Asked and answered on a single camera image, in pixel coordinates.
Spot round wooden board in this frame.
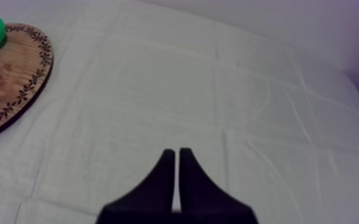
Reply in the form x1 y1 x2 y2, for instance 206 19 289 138
0 23 54 145

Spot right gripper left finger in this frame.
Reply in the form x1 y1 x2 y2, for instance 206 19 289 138
95 148 177 224

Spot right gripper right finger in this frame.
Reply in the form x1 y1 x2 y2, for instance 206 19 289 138
175 147 259 224

